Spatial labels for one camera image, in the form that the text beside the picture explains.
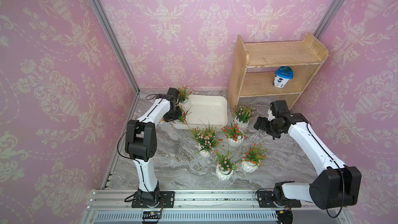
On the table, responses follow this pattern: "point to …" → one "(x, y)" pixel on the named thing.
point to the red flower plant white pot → (235, 136)
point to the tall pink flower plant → (207, 137)
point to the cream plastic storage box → (201, 110)
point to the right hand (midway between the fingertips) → (261, 127)
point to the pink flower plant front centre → (226, 165)
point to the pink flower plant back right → (244, 113)
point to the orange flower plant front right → (252, 158)
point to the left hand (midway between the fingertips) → (176, 118)
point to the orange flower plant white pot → (183, 94)
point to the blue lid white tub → (282, 75)
